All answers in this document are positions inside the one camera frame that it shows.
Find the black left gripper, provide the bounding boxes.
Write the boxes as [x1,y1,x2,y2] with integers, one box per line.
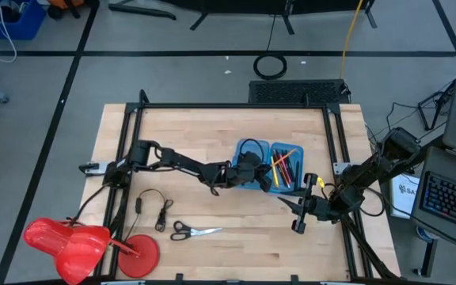
[227,152,273,194]

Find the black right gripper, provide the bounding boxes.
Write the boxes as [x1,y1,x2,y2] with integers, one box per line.
[277,173,338,234]

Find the yellow highlighter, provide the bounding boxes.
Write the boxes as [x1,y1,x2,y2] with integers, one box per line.
[270,156,279,188]

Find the pink highlighter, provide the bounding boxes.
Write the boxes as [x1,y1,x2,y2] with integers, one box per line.
[281,154,293,187]

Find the blue plastic pencil box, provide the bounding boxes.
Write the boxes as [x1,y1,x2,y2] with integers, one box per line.
[231,138,305,195]

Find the black-handled steel scissors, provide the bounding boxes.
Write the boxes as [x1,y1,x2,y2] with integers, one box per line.
[169,220,223,241]

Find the white printed box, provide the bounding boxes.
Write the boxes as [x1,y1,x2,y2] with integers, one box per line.
[389,173,423,219]

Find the black perforated computer case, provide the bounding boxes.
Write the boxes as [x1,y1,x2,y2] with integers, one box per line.
[249,78,352,105]

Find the laptop with lit keyboard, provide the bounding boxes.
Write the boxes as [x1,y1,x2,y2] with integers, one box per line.
[411,146,456,254]

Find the black folding stand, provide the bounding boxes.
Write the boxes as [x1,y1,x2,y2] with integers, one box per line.
[417,78,456,131]

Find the black partition screen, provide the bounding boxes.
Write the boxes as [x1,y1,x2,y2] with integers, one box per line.
[108,0,378,36]

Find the red desk lamp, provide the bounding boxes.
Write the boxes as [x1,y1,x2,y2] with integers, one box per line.
[23,216,161,285]

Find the orange and black bag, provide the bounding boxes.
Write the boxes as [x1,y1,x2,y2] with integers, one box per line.
[47,0,94,19]

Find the blue storage bin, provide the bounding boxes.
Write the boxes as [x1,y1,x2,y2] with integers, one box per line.
[0,0,47,40]

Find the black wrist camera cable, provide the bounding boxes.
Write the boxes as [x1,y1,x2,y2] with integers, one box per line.
[237,138,265,159]

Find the black metal table frame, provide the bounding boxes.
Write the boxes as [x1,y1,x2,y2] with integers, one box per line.
[93,89,399,285]

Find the coiled black cable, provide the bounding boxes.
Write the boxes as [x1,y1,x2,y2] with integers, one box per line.
[253,53,288,81]

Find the black lamp cable with switch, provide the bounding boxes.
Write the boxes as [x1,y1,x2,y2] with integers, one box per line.
[127,188,174,242]

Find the yellow cable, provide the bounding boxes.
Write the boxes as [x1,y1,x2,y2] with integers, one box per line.
[338,0,366,80]

